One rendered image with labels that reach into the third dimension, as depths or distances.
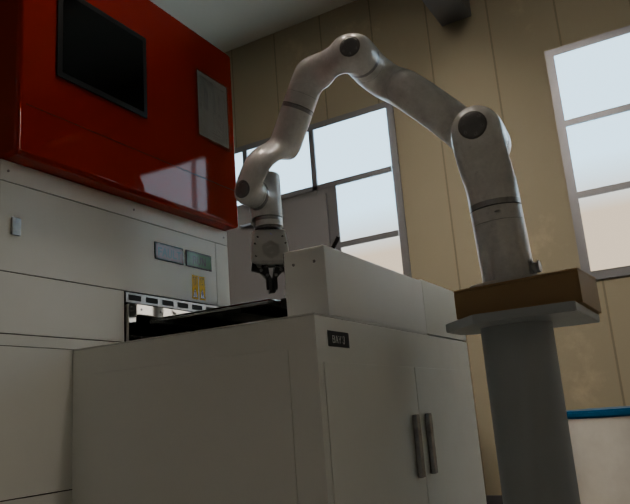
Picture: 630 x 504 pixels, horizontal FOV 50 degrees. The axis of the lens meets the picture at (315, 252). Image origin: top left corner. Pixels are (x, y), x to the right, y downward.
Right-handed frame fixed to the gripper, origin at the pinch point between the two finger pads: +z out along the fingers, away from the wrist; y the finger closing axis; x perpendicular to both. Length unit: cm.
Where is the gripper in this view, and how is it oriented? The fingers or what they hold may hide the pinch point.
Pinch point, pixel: (271, 285)
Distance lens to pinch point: 183.1
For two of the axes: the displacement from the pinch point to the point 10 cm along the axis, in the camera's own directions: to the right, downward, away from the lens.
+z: 0.8, 9.7, -2.3
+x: -2.0, 2.5, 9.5
